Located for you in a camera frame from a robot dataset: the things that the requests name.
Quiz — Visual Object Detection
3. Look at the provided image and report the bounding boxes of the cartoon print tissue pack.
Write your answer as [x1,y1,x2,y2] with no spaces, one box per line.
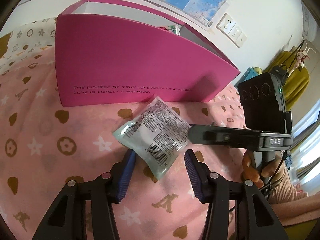
[159,25,180,35]

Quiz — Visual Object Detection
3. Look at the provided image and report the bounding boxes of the right pink sleeve forearm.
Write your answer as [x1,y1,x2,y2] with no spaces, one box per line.
[268,165,319,226]

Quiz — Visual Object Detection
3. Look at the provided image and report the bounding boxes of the person's right hand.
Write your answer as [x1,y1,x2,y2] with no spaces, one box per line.
[241,152,283,188]

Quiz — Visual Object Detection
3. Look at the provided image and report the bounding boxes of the blue perforated basket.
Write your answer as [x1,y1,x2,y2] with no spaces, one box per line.
[240,67,260,82]

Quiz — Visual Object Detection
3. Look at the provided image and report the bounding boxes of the yellow hanging garment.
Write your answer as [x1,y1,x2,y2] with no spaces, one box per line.
[263,51,310,110]

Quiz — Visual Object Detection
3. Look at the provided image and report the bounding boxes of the pink patterned table cloth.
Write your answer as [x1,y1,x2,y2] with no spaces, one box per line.
[1,18,207,239]

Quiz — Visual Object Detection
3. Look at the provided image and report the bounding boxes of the pink cardboard box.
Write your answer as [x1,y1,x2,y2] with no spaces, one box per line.
[55,0,240,107]

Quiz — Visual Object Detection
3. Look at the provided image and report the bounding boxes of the white wall socket panel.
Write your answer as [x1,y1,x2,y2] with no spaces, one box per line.
[216,13,247,48]

